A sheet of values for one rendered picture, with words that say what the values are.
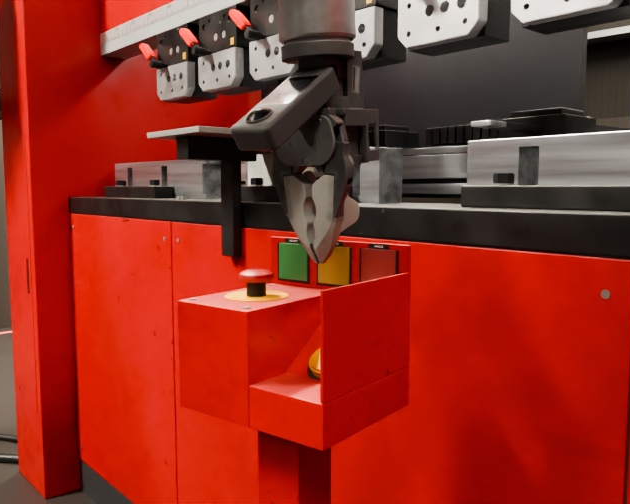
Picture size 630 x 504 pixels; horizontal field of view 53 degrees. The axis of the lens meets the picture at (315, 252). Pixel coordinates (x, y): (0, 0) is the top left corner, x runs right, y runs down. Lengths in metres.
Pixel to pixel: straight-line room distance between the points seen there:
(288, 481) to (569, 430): 0.32
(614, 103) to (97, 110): 5.93
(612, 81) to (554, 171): 6.38
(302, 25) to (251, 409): 0.37
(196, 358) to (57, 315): 1.30
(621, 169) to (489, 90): 0.79
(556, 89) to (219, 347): 1.05
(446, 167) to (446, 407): 0.59
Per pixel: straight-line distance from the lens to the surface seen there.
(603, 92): 7.28
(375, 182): 1.08
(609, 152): 0.86
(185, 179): 1.59
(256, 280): 0.70
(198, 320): 0.69
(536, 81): 1.54
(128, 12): 1.88
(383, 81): 1.82
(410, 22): 1.05
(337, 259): 0.74
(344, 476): 1.06
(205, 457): 1.41
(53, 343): 1.98
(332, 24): 0.62
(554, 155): 0.89
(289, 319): 0.68
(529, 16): 0.92
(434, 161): 1.34
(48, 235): 1.94
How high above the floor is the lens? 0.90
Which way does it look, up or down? 6 degrees down
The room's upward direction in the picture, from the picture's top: straight up
